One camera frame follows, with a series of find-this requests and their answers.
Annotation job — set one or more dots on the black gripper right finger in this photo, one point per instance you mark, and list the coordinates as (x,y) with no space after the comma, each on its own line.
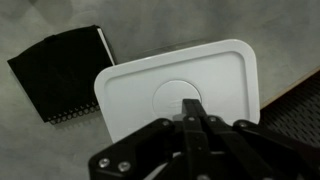
(260,150)

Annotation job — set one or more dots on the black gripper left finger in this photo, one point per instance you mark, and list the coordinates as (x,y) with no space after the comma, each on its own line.
(140,150)

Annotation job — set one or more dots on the white rectangular lid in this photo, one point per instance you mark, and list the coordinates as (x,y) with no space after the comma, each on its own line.
(133,90)

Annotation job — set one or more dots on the black spiral notebook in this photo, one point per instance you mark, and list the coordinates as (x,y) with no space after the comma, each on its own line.
(56,73)

